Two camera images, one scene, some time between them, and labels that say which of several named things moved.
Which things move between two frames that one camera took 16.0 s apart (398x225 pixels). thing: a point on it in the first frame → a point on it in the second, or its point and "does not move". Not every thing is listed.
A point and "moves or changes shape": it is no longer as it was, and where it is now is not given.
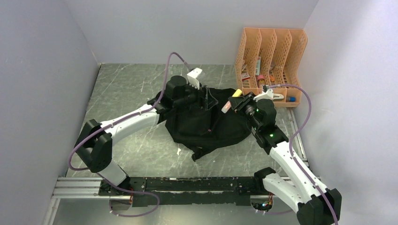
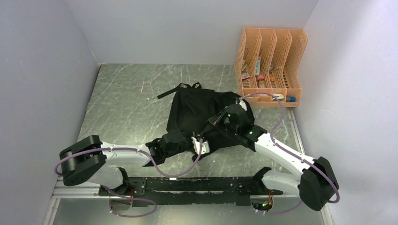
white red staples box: x=245 y=76 does not move
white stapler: x=278 y=97 does not move
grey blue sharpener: x=290 y=99 does not move
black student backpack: x=202 y=131 moves or changes shape
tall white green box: x=257 y=71 does not move
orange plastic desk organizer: x=266 y=59 does not move
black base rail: x=184 y=191 does not move
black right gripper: x=240 y=102 → x=217 y=119
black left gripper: x=205 y=100 → x=191 y=149
